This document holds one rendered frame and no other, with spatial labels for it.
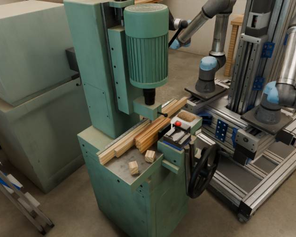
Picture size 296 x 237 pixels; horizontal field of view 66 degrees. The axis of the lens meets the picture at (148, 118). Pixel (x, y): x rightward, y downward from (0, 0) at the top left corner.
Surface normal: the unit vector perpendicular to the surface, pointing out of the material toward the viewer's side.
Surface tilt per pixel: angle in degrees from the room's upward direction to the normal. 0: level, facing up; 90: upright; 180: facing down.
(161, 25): 90
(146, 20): 90
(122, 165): 0
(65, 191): 0
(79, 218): 0
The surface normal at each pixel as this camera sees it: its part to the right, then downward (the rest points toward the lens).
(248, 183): -0.04, -0.80
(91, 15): -0.65, 0.47
